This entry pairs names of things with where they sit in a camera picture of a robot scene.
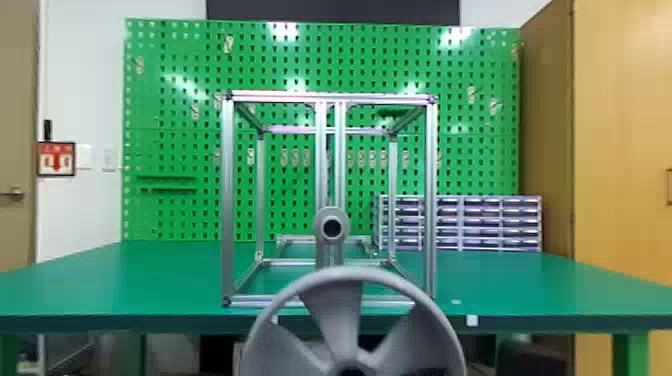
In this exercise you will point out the grey wheel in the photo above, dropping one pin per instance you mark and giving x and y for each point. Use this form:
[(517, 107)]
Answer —
[(336, 310)]

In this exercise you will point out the white drawer cabinet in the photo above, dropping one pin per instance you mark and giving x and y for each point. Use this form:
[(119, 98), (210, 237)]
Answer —
[(501, 223), (401, 220)]

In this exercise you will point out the wooden cupboard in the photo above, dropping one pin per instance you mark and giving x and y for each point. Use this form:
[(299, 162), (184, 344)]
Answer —
[(619, 157)]

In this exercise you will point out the brown door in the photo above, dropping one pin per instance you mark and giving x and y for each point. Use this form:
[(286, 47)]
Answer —
[(16, 131)]

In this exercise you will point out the silver frame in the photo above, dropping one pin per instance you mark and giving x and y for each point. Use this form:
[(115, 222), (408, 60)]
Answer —
[(227, 210)]

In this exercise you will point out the black wall screen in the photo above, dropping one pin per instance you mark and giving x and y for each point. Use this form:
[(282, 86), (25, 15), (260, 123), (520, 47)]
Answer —
[(332, 11)]

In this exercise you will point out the white wall switch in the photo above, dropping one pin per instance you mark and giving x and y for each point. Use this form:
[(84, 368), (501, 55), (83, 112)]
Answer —
[(84, 156), (109, 158)]

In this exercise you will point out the red wall sign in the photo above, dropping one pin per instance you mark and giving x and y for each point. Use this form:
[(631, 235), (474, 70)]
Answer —
[(55, 158)]

